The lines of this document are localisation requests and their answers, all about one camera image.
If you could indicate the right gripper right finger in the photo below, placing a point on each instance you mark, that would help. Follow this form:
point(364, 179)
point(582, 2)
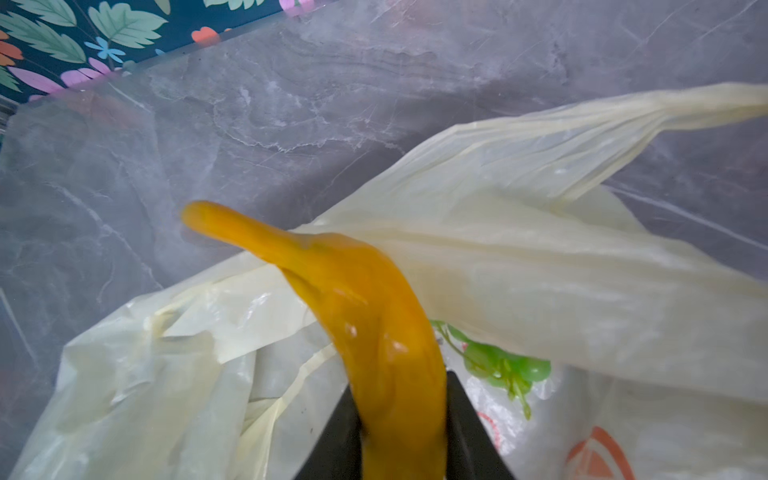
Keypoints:
point(471, 453)

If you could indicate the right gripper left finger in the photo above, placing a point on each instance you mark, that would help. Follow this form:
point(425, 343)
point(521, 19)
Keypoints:
point(337, 454)

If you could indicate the green fake grapes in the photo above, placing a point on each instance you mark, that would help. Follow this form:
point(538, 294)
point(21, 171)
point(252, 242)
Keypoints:
point(516, 374)

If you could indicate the yellow fake banana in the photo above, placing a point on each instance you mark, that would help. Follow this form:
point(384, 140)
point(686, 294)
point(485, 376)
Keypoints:
point(377, 325)

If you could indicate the cream plastic bag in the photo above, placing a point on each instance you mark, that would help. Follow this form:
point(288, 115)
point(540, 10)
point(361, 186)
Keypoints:
point(504, 230)

